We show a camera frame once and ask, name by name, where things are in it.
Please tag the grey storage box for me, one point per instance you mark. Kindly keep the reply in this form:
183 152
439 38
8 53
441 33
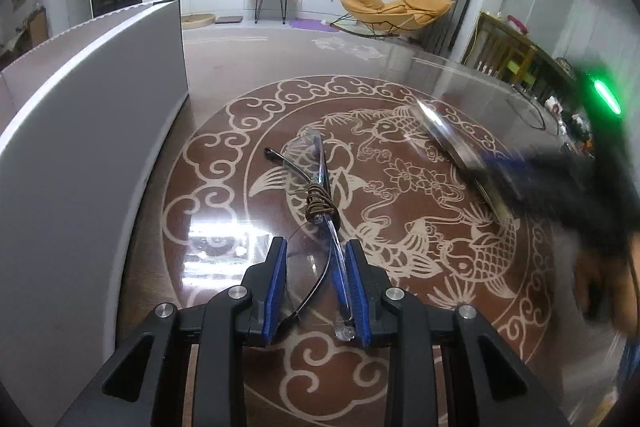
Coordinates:
75 157

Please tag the orange lounge chair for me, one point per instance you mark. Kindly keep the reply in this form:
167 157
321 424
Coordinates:
365 4
425 2

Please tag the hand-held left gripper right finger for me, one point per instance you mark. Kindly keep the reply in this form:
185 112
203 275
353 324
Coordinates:
357 297

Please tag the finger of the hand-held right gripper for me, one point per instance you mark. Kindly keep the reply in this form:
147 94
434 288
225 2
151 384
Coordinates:
505 164

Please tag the round beige pet bed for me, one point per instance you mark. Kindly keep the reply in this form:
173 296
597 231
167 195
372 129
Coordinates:
197 22

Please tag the clear frame glasses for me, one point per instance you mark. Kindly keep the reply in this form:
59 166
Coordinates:
322 162

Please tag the shiny metal bar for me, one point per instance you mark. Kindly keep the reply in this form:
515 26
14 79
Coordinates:
450 142

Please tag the purple floor mat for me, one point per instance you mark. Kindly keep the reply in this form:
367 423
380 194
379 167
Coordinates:
310 24

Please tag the dark wooden sideboard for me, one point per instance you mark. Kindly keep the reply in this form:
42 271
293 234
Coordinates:
550 67

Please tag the dark floor mat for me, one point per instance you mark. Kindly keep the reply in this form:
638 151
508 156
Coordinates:
230 19

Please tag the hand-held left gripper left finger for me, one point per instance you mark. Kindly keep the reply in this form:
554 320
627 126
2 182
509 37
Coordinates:
275 297

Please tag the person's right hand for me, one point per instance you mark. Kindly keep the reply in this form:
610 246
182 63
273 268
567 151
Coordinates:
600 282

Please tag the wooden chair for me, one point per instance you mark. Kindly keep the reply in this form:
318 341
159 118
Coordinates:
500 49

